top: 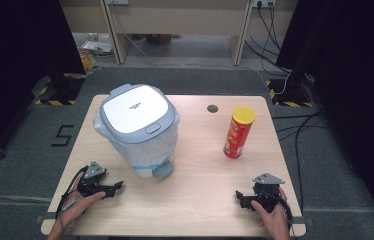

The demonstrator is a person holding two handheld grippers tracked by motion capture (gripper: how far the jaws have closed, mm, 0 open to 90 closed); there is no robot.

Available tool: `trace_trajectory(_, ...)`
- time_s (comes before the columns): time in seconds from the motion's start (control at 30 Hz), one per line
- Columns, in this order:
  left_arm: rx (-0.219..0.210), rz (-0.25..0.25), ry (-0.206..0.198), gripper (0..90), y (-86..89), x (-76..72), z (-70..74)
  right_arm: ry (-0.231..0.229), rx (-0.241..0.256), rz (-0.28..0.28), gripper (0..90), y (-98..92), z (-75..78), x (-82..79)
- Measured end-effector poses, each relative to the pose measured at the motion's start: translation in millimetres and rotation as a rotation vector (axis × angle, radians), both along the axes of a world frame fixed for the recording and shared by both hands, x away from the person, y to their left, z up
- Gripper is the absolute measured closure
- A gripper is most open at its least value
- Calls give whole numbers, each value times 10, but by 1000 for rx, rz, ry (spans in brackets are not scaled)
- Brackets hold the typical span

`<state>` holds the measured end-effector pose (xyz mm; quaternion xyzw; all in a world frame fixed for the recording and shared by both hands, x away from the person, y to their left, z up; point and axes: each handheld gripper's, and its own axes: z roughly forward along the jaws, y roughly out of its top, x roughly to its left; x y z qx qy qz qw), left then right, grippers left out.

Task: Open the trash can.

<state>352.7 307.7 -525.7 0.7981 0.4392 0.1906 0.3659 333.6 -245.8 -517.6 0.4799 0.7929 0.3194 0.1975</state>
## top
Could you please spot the white lidded trash bin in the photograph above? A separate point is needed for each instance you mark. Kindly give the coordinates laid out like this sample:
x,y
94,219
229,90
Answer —
x,y
148,153

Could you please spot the white pedal trash can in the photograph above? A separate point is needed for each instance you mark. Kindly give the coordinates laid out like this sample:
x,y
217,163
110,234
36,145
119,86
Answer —
x,y
135,110

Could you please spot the black curtain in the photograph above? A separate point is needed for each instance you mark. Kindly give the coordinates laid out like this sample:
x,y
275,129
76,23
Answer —
x,y
18,66
351,100

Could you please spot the white wall socket with plugs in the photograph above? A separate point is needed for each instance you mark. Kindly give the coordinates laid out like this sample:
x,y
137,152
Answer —
x,y
263,3

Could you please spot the yellow plastic bag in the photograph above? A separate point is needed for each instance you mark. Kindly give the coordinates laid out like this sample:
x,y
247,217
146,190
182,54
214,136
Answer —
x,y
87,61

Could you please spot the clear plastic packaging pile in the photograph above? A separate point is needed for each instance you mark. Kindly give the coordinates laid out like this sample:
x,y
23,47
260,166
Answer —
x,y
95,45

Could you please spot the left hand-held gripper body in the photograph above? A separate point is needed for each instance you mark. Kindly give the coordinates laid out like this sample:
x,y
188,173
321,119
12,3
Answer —
x,y
91,180

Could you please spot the person's right hand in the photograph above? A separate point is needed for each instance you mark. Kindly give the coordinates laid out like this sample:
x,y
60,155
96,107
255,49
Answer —
x,y
275,220

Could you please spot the person's left hand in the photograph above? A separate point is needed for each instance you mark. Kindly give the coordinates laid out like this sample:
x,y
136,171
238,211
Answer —
x,y
78,206

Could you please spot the red chip can yellow lid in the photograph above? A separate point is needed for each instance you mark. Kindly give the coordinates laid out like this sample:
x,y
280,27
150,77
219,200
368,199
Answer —
x,y
236,135

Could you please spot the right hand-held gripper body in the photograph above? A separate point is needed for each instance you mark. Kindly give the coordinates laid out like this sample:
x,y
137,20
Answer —
x,y
266,191

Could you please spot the beige wooden desk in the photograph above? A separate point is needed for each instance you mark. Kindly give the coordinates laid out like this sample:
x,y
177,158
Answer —
x,y
178,20

